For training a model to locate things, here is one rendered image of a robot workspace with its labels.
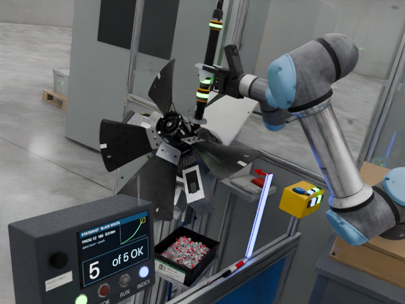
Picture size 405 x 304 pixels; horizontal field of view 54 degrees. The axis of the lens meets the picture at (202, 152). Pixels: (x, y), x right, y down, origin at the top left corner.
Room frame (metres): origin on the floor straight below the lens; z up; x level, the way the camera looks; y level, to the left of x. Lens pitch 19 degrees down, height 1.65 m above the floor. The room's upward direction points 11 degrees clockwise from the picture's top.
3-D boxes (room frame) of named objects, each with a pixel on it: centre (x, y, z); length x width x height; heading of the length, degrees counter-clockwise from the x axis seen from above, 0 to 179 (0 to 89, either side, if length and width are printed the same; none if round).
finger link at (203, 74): (1.42, 0.05, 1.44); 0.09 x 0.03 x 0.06; 62
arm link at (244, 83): (1.33, -0.11, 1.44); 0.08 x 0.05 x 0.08; 142
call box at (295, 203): (1.46, -0.42, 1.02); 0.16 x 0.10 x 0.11; 142
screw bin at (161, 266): (1.19, -0.01, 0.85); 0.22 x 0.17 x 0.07; 158
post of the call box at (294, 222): (1.46, -0.42, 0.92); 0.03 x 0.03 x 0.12; 52
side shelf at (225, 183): (1.95, -0.21, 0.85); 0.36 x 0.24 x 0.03; 52
